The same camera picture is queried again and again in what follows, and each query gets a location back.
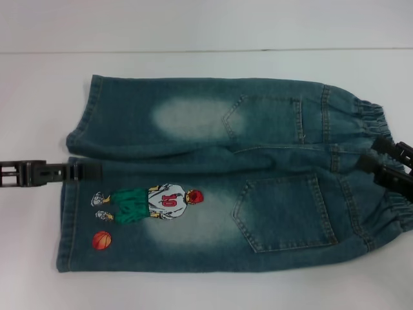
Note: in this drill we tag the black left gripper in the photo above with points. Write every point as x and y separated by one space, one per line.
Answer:
32 172

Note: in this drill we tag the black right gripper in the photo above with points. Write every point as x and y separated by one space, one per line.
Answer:
407 185

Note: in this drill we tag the blue denim shorts basketball print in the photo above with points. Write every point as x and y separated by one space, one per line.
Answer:
193 145

